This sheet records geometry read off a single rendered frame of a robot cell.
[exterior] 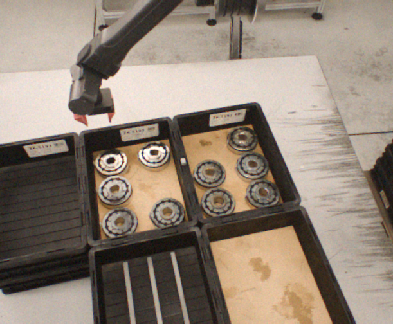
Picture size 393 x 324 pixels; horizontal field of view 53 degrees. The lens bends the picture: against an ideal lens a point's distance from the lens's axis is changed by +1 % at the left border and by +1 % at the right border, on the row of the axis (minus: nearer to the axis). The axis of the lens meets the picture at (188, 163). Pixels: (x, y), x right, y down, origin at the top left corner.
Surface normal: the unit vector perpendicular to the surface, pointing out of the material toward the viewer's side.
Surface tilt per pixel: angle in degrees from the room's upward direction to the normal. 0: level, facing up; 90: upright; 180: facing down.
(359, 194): 0
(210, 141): 0
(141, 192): 0
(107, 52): 98
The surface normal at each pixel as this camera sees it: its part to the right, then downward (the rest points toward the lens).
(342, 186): 0.00, -0.56
